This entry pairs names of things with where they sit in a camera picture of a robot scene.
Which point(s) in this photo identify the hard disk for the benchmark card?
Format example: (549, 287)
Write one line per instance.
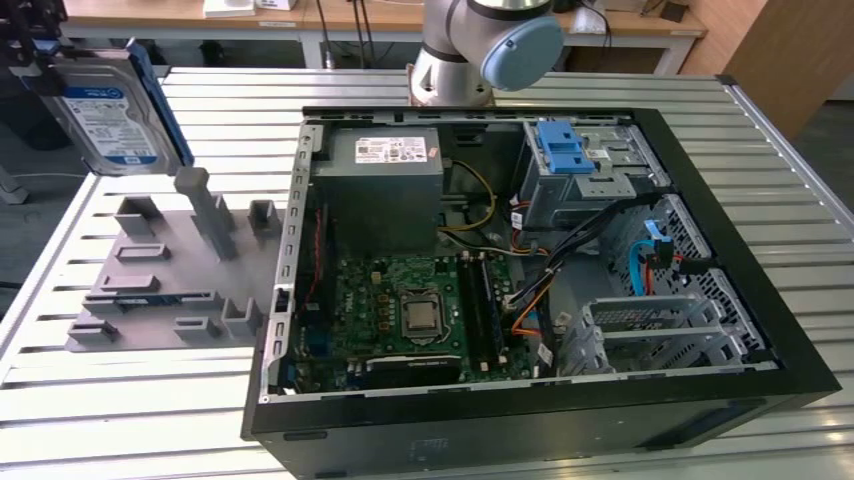
(106, 125)

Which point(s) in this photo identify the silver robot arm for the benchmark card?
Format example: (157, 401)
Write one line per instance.
(453, 75)

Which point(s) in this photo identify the metal disk bay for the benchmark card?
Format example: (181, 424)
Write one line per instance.
(667, 340)

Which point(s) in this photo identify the white stand foot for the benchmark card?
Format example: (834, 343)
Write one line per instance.
(13, 187)

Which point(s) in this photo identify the small white box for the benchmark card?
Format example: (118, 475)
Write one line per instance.
(276, 4)

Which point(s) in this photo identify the grey parts rack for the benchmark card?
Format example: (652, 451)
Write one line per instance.
(166, 270)

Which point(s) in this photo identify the green RAM stick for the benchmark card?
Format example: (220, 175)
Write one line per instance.
(146, 302)

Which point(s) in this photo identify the grey power supply unit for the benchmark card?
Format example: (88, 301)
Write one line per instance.
(373, 210)

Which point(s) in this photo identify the green motherboard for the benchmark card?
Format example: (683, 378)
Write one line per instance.
(373, 280)

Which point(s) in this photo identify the CPU socket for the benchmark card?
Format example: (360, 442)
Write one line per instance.
(403, 320)

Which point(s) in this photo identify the silver CPU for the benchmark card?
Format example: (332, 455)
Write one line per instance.
(420, 316)

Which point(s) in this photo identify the blue drive latch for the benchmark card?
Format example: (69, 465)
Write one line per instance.
(560, 145)

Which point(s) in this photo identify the black graphics card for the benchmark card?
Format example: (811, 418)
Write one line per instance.
(413, 372)

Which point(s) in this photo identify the metal optical drive cage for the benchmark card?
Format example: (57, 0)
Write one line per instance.
(600, 190)

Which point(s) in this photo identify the black PC case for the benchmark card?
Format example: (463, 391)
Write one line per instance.
(533, 430)

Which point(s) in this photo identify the wooden cabinet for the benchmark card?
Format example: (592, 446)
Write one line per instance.
(787, 50)

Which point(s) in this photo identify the wooden desk white frame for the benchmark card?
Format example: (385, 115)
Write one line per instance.
(200, 22)

